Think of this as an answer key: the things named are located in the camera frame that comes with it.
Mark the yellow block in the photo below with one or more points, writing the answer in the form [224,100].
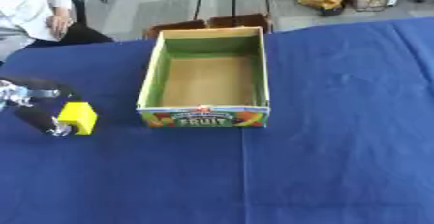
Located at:
[77,116]

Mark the person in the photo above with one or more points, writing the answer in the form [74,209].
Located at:
[34,11]

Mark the open cardboard box green inside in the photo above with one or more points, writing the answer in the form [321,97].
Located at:
[206,82]

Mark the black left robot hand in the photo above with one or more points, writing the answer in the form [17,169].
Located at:
[34,115]

